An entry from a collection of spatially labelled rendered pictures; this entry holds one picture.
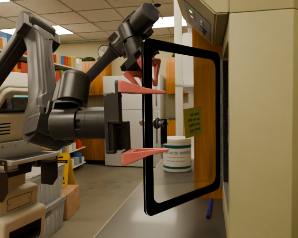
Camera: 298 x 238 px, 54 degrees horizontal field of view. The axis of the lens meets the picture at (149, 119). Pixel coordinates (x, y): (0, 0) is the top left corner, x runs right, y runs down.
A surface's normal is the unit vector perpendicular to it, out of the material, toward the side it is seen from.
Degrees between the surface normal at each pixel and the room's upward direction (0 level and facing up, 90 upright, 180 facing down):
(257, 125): 90
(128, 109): 90
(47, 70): 52
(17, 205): 98
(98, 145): 90
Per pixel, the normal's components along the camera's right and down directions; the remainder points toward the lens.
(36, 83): -0.62, -0.37
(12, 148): 0.90, 0.01
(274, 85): -0.21, 0.05
